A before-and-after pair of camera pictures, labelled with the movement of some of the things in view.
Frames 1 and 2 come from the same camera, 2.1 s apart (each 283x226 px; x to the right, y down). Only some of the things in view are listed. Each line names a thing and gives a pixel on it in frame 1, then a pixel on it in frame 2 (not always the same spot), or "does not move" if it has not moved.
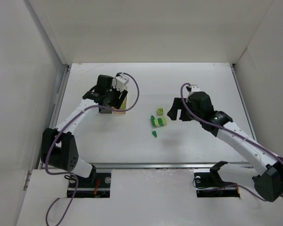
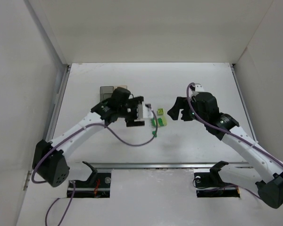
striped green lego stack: (159, 122) does not move
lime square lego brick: (160, 111) does not move
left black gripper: (116, 100) -> (134, 112)
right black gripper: (183, 110) does not move
